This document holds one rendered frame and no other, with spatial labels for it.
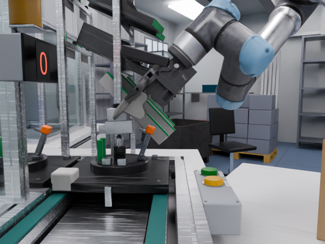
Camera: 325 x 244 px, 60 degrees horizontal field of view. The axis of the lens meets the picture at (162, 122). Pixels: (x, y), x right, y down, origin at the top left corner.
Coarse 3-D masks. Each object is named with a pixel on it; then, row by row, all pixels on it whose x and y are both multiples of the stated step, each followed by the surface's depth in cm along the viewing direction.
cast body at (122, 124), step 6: (108, 108) 65; (114, 108) 65; (108, 114) 65; (120, 114) 65; (126, 114) 65; (108, 120) 65; (114, 120) 65; (120, 120) 65; (126, 120) 66; (132, 120) 66; (102, 126) 67; (108, 126) 65; (114, 126) 65; (120, 126) 65; (126, 126) 65; (132, 126) 65; (102, 132) 67; (108, 132) 66; (114, 132) 66; (120, 132) 66; (126, 132) 65; (132, 132) 66
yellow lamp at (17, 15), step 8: (8, 0) 45; (16, 0) 44; (24, 0) 44; (32, 0) 45; (40, 0) 47; (8, 8) 45; (16, 8) 44; (24, 8) 45; (32, 8) 45; (40, 8) 47; (16, 16) 44; (24, 16) 45; (32, 16) 45; (40, 16) 47; (16, 24) 45; (24, 24) 45; (32, 24) 45; (40, 24) 47
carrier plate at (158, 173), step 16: (80, 160) 76; (160, 160) 76; (80, 176) 61; (96, 176) 61; (112, 176) 61; (128, 176) 61; (144, 176) 61; (160, 176) 61; (96, 192) 57; (128, 192) 57; (144, 192) 57; (160, 192) 57
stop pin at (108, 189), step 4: (104, 188) 56; (108, 188) 56; (112, 188) 57; (104, 192) 56; (108, 192) 56; (112, 192) 57; (104, 196) 56; (108, 196) 56; (112, 196) 57; (108, 200) 56; (112, 200) 57; (108, 204) 56; (112, 204) 57
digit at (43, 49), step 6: (36, 42) 45; (36, 48) 45; (42, 48) 47; (48, 48) 50; (36, 54) 45; (42, 54) 47; (48, 54) 50; (42, 60) 47; (48, 60) 50; (42, 66) 47; (48, 66) 50; (42, 72) 47; (48, 72) 50; (42, 78) 47; (48, 78) 50
